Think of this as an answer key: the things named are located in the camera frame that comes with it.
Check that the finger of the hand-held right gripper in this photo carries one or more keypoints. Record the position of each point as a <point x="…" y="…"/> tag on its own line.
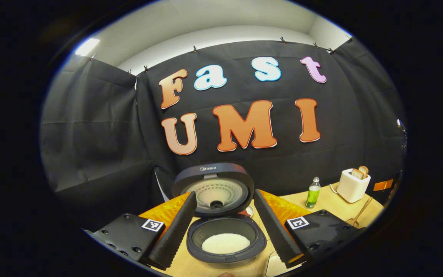
<point x="383" y="185"/>

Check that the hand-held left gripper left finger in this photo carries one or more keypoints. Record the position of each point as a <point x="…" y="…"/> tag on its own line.
<point x="179" y="231"/>

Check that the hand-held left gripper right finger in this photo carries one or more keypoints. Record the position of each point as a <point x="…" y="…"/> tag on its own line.
<point x="273" y="231"/>

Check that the wooden spoon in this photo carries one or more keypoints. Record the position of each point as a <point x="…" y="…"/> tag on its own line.
<point x="363" y="209"/>

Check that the white rice heap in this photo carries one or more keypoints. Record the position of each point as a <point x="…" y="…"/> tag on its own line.
<point x="225" y="244"/>

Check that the dark silver rice cooker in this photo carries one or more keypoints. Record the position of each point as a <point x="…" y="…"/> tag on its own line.
<point x="214" y="173"/>

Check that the toast bread slice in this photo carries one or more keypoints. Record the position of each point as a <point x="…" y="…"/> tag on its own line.
<point x="364" y="170"/>
<point x="357" y="174"/>

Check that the round white plate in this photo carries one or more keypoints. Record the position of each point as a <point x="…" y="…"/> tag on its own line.
<point x="249" y="211"/>

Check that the white toaster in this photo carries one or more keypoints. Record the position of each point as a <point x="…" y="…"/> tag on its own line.
<point x="350" y="190"/>

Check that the green label plastic bottle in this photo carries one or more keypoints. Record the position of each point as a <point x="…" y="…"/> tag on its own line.
<point x="313" y="196"/>

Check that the ceiling light panel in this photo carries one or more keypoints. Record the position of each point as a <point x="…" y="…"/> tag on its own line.
<point x="87" y="46"/>

